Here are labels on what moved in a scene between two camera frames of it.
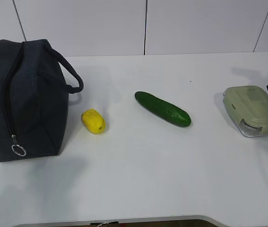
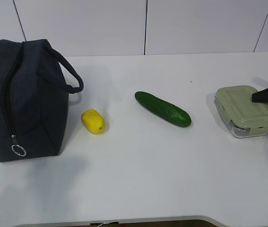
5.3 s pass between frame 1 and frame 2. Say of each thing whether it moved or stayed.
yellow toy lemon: stayed
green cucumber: stayed
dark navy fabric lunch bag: stayed
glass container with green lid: moved
